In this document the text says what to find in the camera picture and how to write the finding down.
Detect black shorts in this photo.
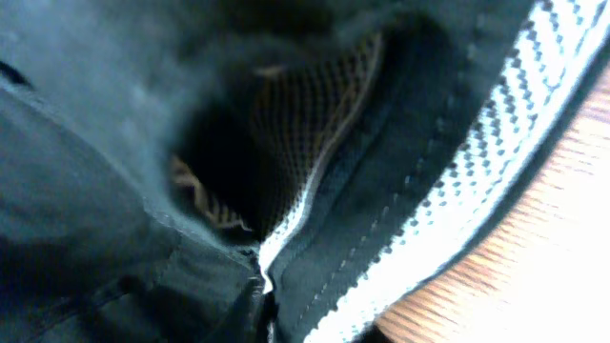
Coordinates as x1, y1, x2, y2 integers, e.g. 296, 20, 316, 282
1, 0, 609, 342

